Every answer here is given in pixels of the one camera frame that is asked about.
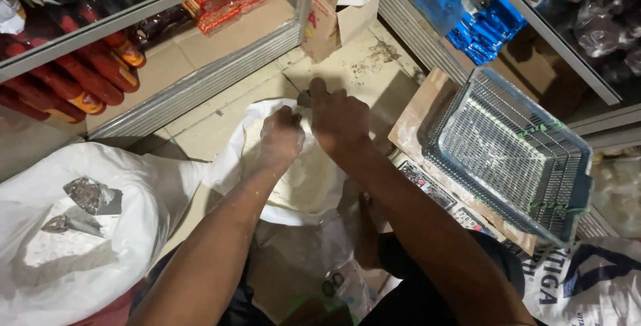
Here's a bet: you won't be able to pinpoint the person's right hand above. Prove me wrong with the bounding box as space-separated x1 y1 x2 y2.
309 77 372 156

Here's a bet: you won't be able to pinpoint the person's left hand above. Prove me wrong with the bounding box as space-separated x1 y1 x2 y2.
260 106 306 168

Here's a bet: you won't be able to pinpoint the clear plastic bag of flour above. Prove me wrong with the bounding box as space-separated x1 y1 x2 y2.
203 98 352 227

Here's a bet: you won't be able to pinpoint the brown cardboard box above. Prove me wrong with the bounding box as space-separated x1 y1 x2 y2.
299 0 381 64

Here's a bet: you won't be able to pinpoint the brown cardboard sheet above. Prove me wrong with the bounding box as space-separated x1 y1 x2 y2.
388 68 538 257

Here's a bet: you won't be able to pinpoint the heap of empty clear bags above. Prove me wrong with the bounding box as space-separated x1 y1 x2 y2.
249 215 377 319

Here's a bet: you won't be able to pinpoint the person's foot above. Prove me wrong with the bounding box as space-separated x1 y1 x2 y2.
353 191 390 272

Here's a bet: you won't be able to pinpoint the glass cabinet with red packets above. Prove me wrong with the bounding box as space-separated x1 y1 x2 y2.
0 0 321 142

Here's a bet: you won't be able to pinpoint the digital scale with keypad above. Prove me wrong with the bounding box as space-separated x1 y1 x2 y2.
395 158 502 240

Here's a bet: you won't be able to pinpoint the silver metal scoop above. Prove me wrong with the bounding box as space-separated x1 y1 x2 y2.
63 177 124 216

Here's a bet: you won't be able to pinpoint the grey-blue plastic basket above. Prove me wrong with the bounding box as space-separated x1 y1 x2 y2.
417 67 595 247

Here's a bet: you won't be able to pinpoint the person's black shorts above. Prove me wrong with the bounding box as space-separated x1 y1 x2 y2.
360 230 527 326

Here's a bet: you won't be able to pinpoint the glass cabinet with blue packets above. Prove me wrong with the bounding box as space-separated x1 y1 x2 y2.
378 0 641 239

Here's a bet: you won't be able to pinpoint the large white flour sack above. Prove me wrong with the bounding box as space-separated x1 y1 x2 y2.
0 142 212 326

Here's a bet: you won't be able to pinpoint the white sack with blue print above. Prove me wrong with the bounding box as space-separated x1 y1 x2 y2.
505 236 641 326

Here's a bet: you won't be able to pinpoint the black-handled scissors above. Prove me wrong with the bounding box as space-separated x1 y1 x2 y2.
322 272 347 298

